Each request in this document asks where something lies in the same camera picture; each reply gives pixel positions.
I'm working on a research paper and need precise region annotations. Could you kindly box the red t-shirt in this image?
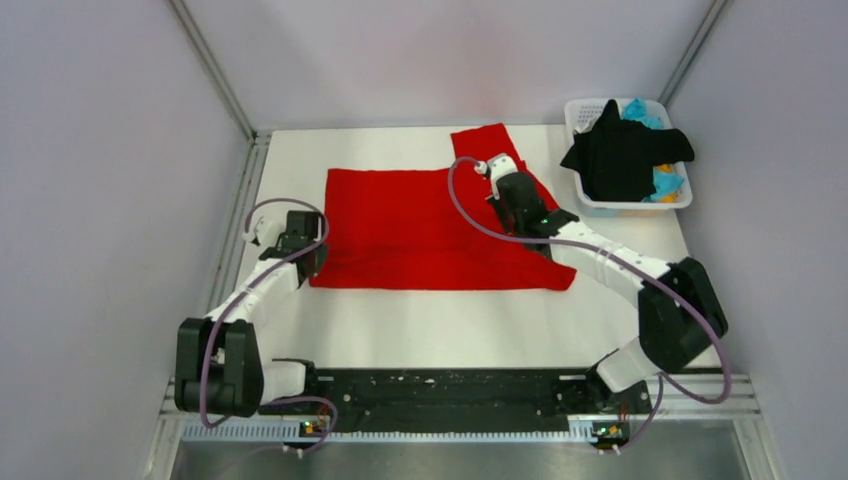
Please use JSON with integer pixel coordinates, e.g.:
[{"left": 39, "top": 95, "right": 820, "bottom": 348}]
[{"left": 307, "top": 123, "right": 578, "bottom": 293}]

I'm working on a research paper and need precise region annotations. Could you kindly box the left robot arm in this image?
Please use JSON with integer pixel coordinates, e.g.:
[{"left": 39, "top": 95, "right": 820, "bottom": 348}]
[{"left": 173, "top": 210, "right": 328, "bottom": 417}]

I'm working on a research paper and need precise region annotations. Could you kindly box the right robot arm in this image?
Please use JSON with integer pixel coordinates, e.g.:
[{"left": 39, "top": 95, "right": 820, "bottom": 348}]
[{"left": 487, "top": 171, "right": 731, "bottom": 412}]

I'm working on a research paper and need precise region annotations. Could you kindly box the black t-shirt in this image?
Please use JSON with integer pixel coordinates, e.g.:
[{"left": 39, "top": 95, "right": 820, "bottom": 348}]
[{"left": 560, "top": 99, "right": 695, "bottom": 202}]

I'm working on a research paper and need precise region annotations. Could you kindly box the white plastic basket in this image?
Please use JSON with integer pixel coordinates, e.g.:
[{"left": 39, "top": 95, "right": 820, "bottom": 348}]
[{"left": 564, "top": 98, "right": 693, "bottom": 217}]

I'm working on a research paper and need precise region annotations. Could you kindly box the blue t-shirt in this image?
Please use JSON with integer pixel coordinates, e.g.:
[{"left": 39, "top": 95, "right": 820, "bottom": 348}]
[{"left": 620, "top": 98, "right": 664, "bottom": 203}]

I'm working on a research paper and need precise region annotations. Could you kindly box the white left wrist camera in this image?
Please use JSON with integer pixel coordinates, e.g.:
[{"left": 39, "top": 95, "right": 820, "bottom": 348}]
[{"left": 242, "top": 217, "right": 285, "bottom": 248}]

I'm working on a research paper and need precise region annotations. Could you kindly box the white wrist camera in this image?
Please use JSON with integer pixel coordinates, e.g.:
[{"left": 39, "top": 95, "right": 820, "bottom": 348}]
[
  {"left": 242, "top": 217, "right": 285, "bottom": 248},
  {"left": 474, "top": 153, "right": 519, "bottom": 200}
]

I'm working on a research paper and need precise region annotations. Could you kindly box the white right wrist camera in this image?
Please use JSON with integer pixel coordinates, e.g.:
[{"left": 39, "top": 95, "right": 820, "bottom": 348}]
[{"left": 474, "top": 153, "right": 519, "bottom": 200}]

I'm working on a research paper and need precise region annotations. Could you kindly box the aluminium frame left rail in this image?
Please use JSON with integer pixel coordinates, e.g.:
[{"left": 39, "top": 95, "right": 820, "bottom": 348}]
[{"left": 198, "top": 130, "right": 273, "bottom": 318}]

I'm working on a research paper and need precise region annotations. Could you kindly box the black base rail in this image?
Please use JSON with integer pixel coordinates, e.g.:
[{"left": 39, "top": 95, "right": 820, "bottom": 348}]
[{"left": 258, "top": 368, "right": 652, "bottom": 434}]

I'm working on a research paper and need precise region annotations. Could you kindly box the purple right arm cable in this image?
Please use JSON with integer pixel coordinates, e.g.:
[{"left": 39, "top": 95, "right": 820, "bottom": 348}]
[{"left": 447, "top": 156, "right": 734, "bottom": 458}]

